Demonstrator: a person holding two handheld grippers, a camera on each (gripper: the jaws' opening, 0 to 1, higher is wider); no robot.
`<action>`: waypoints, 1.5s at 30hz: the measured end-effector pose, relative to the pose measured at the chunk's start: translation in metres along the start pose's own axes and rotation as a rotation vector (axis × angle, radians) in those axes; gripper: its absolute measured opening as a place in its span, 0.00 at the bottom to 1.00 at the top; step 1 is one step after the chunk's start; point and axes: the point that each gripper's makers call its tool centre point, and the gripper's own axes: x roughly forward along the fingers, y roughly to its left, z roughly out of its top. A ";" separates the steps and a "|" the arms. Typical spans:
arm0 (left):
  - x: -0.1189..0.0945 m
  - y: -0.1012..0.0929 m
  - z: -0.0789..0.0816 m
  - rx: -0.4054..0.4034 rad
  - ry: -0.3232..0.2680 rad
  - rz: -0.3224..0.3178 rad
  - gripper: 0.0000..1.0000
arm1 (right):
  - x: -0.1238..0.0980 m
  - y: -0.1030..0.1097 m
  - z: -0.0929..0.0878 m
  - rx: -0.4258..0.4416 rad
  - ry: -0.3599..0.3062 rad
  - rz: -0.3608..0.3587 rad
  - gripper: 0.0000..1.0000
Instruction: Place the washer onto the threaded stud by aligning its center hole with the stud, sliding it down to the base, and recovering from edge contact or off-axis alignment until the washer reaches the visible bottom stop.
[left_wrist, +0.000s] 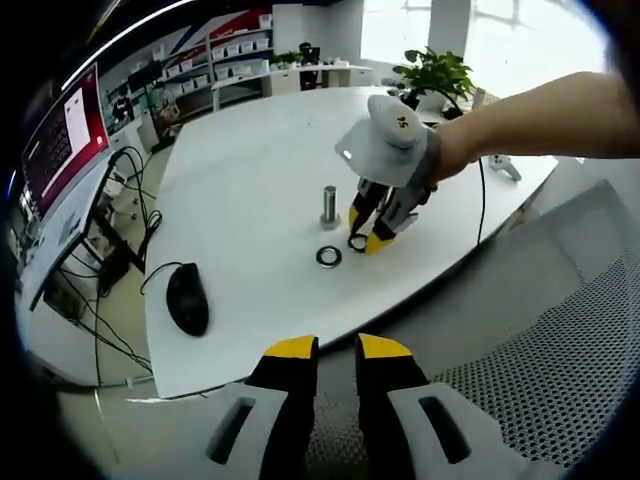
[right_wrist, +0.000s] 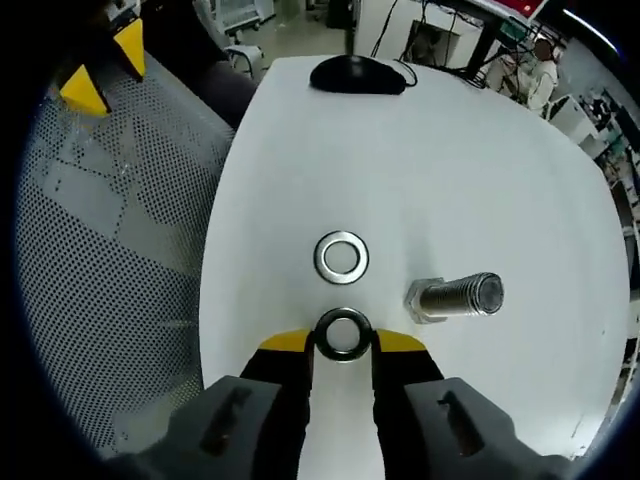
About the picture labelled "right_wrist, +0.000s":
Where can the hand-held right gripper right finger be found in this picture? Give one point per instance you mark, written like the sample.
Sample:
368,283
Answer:
410,395

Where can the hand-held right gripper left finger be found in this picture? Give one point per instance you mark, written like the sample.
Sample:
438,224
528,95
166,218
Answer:
275,395

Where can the large steel washer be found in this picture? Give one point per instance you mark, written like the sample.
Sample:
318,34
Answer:
321,337
320,260

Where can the large threaded steel stud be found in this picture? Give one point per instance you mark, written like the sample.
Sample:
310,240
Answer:
445,300

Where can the grey mesh chair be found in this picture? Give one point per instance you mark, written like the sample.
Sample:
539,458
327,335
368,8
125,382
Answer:
100,250

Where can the black computer mouse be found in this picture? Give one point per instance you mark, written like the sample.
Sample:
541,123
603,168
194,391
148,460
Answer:
355,75

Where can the white storage cabinet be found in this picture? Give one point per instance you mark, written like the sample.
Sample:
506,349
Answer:
575,120

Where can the grey desk with black legs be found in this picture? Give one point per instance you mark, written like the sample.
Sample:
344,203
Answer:
482,45

